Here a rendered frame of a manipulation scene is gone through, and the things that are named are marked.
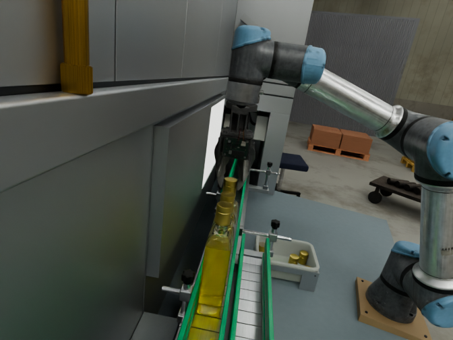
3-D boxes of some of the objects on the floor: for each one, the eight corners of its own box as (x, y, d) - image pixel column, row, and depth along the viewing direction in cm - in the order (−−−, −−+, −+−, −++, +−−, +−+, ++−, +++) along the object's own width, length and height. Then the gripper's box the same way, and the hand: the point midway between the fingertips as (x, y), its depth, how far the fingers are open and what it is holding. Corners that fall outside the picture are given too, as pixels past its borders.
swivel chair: (303, 195, 384) (323, 112, 348) (296, 214, 330) (319, 117, 294) (257, 183, 404) (272, 104, 369) (243, 198, 350) (259, 106, 314)
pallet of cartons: (365, 153, 693) (371, 133, 678) (369, 162, 605) (375, 141, 590) (307, 141, 732) (311, 123, 717) (303, 149, 644) (308, 128, 629)
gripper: (214, 101, 60) (203, 195, 67) (267, 109, 60) (251, 203, 67) (219, 98, 68) (208, 181, 75) (266, 105, 68) (251, 189, 75)
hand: (230, 182), depth 73 cm, fingers closed on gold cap, 3 cm apart
